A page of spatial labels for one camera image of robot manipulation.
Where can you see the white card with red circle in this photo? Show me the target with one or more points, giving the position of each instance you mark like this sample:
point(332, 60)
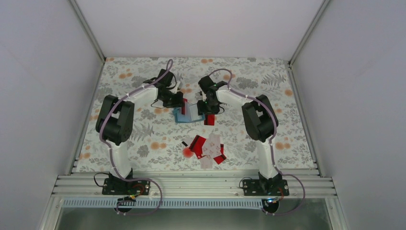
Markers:
point(187, 153)

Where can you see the blue leather card holder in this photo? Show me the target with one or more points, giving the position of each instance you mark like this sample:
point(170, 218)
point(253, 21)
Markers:
point(191, 116)

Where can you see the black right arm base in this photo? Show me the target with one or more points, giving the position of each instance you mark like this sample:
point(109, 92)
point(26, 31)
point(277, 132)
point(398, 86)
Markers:
point(275, 186)

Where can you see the aluminium corner post right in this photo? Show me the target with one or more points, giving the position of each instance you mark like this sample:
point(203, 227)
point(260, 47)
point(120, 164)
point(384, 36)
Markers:
point(319, 13)

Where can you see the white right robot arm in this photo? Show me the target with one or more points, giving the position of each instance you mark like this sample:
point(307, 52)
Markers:
point(259, 119)

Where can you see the aluminium rail frame front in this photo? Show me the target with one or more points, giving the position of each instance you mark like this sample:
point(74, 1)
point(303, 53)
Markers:
point(194, 185)

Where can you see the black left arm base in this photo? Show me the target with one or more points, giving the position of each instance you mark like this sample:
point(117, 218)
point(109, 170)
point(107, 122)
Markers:
point(115, 186)

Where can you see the aluminium corner post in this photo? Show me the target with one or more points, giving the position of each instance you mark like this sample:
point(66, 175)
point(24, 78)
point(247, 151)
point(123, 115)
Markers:
point(83, 22)
point(319, 13)

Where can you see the white floral card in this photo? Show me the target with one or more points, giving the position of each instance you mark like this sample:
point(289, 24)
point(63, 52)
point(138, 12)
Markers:
point(212, 146)

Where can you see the red card with black stripe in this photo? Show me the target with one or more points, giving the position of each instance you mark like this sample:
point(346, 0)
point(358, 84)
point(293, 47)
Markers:
point(196, 146)

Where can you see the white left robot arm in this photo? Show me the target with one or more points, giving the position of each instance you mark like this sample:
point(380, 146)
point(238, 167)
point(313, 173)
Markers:
point(116, 118)

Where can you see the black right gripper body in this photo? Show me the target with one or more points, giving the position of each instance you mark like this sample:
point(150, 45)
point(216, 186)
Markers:
point(209, 107)

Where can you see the aluminium corner post left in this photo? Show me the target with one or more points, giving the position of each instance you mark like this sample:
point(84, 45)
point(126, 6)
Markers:
point(83, 22)

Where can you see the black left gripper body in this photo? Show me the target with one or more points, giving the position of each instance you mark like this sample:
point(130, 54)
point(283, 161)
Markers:
point(169, 101)

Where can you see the white cable duct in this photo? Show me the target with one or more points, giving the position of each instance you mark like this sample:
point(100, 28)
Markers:
point(100, 202)

